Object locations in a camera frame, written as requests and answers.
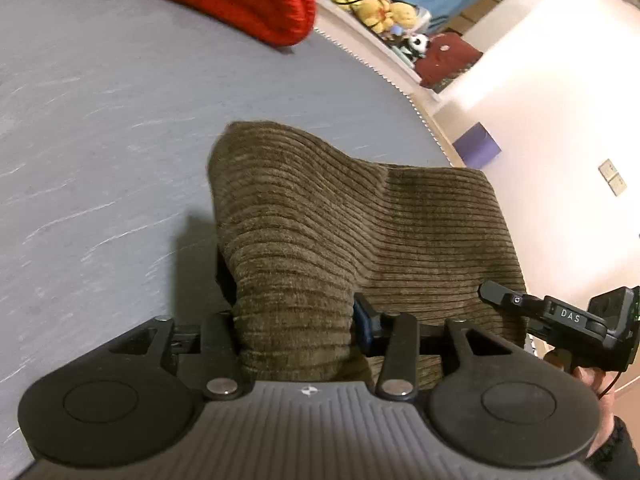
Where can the dark red bag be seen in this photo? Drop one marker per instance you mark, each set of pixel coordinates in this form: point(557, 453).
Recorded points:
point(445, 60)

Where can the panda plush toy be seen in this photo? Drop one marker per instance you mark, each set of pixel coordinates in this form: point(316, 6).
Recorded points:
point(416, 46)

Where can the person's right forearm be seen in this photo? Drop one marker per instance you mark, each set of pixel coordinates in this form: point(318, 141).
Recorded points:
point(622, 452)

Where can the small yellow plush toy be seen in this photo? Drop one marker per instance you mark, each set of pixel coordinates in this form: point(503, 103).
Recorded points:
point(345, 0)

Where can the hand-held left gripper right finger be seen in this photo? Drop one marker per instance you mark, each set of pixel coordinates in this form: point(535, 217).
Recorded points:
point(361, 322)

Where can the purple box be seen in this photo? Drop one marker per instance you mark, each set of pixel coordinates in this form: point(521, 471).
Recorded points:
point(477, 146)

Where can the yellow plush bear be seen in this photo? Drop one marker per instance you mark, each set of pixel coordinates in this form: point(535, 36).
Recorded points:
point(387, 10)

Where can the wall socket plate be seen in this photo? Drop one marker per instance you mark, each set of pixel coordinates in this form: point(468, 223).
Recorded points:
point(613, 176)

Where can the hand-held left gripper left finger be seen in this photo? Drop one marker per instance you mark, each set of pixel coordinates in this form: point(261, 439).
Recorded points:
point(220, 355)

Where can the person's right hand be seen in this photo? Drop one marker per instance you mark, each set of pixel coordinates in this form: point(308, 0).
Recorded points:
point(597, 400)

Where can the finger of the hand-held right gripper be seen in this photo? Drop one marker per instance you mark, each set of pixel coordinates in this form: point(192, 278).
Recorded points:
point(530, 305)

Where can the grey quilted bed cover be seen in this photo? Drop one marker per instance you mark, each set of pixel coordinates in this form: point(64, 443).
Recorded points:
point(100, 135)

